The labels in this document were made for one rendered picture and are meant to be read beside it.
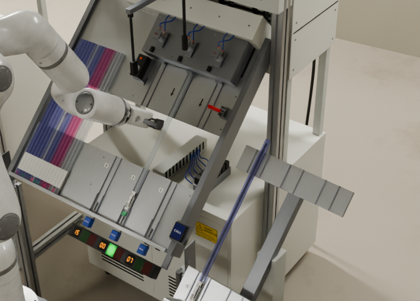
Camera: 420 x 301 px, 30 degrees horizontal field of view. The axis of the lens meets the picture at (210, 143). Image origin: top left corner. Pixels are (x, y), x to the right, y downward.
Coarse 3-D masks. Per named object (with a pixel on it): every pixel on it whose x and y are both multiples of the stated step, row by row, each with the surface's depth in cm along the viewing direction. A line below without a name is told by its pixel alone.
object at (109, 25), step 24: (120, 0) 265; (96, 24) 267; (120, 24) 262; (144, 24) 258; (120, 48) 260; (120, 72) 257; (168, 72) 249; (120, 96) 254; (144, 96) 250; (168, 96) 247; (192, 96) 243; (216, 96) 240; (192, 120) 241; (216, 120) 237
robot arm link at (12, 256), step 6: (0, 246) 198; (6, 246) 199; (12, 246) 201; (0, 252) 197; (6, 252) 198; (12, 252) 201; (0, 258) 197; (6, 258) 199; (12, 258) 201; (0, 264) 198; (6, 264) 199; (12, 264) 202; (0, 270) 199; (6, 270) 200
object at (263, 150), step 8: (264, 144) 213; (264, 152) 213; (256, 160) 213; (256, 168) 213; (248, 176) 213; (248, 184) 212; (240, 192) 213; (240, 200) 212; (232, 208) 213; (232, 216) 212; (224, 232) 212; (216, 248) 212; (216, 256) 213; (208, 264) 212; (208, 272) 212; (200, 280) 212
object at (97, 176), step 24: (72, 168) 254; (96, 168) 250; (120, 168) 246; (72, 192) 251; (96, 192) 248; (120, 192) 244; (144, 192) 240; (168, 192) 237; (192, 192) 234; (120, 216) 241; (144, 216) 238; (168, 216) 235; (168, 240) 233
